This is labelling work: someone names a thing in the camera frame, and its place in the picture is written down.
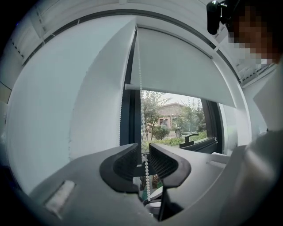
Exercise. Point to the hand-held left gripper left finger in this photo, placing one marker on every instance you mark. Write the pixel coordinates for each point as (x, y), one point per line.
(88, 187)

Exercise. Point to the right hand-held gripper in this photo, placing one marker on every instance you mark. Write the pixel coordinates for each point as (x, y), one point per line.
(254, 176)

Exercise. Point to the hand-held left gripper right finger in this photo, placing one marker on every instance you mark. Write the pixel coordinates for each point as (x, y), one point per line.
(199, 187)

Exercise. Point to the white roller blind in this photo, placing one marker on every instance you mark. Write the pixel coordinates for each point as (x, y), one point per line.
(177, 66)

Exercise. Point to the dark parked car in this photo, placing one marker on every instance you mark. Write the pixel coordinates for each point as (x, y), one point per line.
(178, 132)

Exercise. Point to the brick building outdoors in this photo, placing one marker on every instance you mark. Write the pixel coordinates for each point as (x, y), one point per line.
(177, 109)

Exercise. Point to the green leafy tree outdoors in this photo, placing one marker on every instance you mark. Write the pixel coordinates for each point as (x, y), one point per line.
(150, 110)

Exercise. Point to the person's head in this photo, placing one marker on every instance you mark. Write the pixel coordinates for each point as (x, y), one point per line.
(254, 33)

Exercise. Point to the black window frame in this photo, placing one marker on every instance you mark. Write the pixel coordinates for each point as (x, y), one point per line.
(132, 123)

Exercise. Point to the person's head camera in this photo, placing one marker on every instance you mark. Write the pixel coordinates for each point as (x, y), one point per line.
(213, 17)

